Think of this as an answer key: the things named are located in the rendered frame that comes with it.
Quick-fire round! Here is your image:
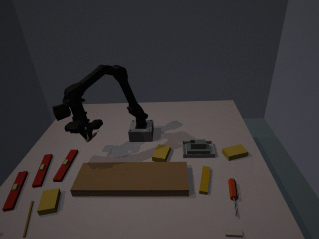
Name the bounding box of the yellow flat bar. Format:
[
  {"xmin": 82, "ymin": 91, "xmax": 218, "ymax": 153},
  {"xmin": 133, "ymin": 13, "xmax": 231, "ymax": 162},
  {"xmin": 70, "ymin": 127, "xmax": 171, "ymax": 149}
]
[{"xmin": 199, "ymin": 166, "xmax": 210, "ymax": 195}]

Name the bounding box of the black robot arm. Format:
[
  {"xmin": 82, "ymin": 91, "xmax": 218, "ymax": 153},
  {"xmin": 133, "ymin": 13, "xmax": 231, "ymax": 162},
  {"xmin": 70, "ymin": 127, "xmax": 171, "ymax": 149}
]
[{"xmin": 52, "ymin": 64, "xmax": 148, "ymax": 133}]

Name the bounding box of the brown rectangular panel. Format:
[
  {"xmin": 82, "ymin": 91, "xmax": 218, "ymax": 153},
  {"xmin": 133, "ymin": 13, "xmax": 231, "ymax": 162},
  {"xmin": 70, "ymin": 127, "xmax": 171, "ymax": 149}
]
[{"xmin": 70, "ymin": 162, "xmax": 189, "ymax": 197}]

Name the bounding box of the red-handled awl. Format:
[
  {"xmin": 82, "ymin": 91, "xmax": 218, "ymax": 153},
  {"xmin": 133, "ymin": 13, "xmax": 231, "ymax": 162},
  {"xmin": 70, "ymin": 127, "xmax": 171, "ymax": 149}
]
[{"xmin": 228, "ymin": 178, "xmax": 238, "ymax": 216}]

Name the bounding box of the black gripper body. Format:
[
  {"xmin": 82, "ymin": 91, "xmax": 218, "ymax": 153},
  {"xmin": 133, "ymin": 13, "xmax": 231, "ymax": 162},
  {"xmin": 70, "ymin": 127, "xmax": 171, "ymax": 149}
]
[{"xmin": 65, "ymin": 111, "xmax": 103, "ymax": 132}]

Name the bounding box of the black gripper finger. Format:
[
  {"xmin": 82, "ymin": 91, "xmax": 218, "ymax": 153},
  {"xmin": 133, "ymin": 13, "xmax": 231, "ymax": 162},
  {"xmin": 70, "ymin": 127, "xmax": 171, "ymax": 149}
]
[
  {"xmin": 85, "ymin": 129, "xmax": 93, "ymax": 140},
  {"xmin": 79, "ymin": 127, "xmax": 88, "ymax": 140}
]

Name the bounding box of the olive yellow rectangular block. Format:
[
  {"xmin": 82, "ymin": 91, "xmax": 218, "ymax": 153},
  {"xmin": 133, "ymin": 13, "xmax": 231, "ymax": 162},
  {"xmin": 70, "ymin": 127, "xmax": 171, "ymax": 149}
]
[
  {"xmin": 222, "ymin": 144, "xmax": 248, "ymax": 161},
  {"xmin": 152, "ymin": 144, "xmax": 170, "ymax": 162},
  {"xmin": 37, "ymin": 188, "xmax": 61, "ymax": 216}
]

